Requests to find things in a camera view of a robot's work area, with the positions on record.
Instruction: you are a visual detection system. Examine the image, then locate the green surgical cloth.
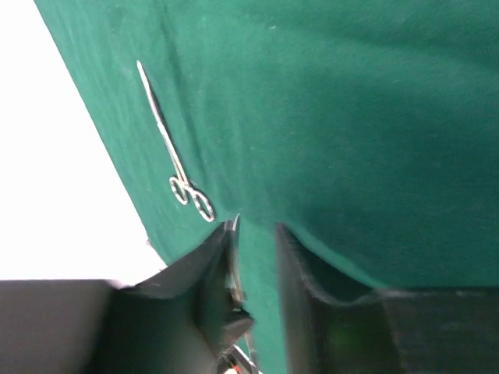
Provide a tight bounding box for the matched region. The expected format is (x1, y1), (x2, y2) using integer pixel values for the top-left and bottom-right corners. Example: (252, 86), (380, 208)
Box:
(37, 1), (498, 373)

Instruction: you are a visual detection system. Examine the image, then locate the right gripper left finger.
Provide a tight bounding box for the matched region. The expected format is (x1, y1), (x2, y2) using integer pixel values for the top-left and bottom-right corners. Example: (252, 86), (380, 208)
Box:
(1, 220), (253, 373)

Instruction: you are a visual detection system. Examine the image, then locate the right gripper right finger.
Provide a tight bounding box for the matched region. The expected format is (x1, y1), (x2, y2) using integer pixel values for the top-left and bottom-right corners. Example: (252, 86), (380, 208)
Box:
(274, 224), (498, 373)

